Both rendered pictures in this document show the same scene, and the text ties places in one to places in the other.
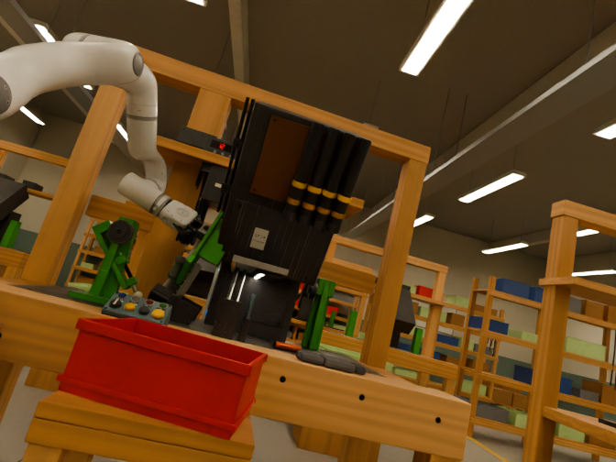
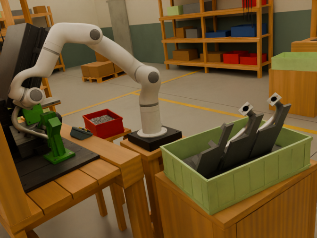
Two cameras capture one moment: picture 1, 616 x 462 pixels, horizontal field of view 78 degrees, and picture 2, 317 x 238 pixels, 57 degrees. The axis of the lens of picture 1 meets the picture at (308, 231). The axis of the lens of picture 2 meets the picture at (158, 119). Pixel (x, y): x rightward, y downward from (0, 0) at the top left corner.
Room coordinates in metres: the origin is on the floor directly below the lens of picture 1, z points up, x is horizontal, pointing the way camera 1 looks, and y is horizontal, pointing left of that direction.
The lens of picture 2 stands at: (1.56, 2.20, 1.62)
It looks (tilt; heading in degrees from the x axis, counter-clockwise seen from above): 20 degrees down; 238
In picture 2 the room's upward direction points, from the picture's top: 8 degrees counter-clockwise
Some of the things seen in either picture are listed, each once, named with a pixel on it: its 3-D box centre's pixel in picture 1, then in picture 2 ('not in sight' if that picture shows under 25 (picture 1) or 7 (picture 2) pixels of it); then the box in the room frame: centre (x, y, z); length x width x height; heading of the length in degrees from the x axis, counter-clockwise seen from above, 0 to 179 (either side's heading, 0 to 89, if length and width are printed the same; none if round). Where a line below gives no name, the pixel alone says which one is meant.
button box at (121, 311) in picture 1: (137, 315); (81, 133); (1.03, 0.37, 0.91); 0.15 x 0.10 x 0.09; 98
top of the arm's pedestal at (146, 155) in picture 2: not in sight; (153, 142); (0.69, 0.72, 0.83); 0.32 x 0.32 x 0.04; 2
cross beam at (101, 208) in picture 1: (239, 247); not in sight; (1.72, 0.28, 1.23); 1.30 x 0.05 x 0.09; 98
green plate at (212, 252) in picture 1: (214, 243); (29, 105); (1.28, 0.29, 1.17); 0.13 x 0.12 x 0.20; 98
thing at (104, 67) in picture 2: not in sight; (105, 64); (-1.84, -5.62, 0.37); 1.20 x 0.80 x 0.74; 13
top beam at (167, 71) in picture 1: (280, 109); not in sight; (1.65, 0.27, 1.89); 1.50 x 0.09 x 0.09; 98
